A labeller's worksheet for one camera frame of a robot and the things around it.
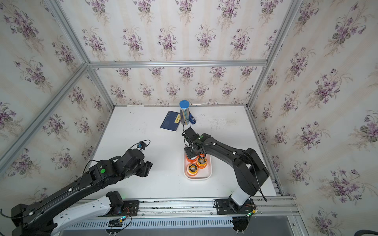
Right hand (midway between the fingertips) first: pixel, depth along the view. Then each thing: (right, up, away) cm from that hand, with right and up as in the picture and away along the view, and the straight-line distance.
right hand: (192, 152), depth 87 cm
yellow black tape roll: (+5, -6, -1) cm, 8 cm away
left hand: (-22, -4, -15) cm, 27 cm away
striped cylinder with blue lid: (-6, +29, +8) cm, 31 cm away
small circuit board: (-39, -32, -16) cm, 52 cm away
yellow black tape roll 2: (0, -10, -4) cm, 10 cm away
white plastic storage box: (+6, -13, -3) cm, 14 cm away
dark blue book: (-16, +18, +24) cm, 34 cm away
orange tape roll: (0, -3, -6) cm, 7 cm away
